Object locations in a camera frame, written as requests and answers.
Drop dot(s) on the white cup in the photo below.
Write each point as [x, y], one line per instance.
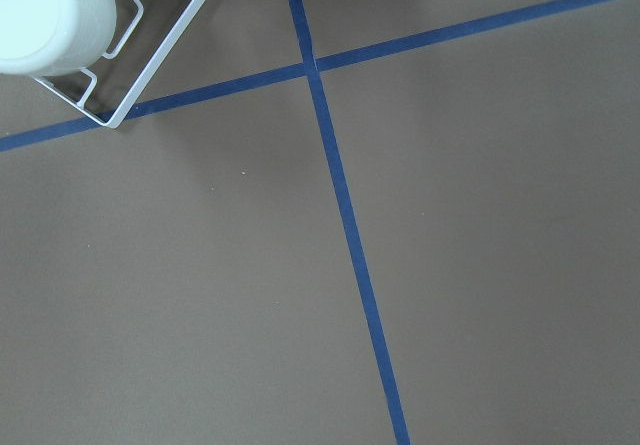
[54, 37]

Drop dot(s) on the white wire cup rack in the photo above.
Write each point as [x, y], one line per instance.
[146, 32]

